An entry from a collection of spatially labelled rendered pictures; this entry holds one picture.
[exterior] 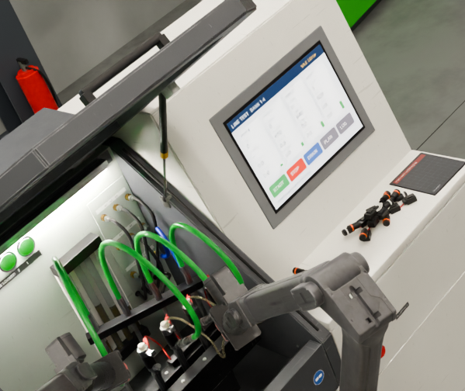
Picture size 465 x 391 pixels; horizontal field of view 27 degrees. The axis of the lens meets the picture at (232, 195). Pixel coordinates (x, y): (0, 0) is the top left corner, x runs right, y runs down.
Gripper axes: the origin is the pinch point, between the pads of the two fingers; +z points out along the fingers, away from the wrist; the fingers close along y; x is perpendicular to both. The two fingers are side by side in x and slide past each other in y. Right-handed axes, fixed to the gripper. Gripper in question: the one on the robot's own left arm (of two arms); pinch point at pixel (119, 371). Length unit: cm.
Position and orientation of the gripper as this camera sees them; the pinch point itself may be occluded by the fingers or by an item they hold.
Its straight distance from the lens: 211.9
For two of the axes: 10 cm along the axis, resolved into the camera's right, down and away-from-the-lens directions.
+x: 4.7, 8.6, -2.1
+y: -8.4, 5.1, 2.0
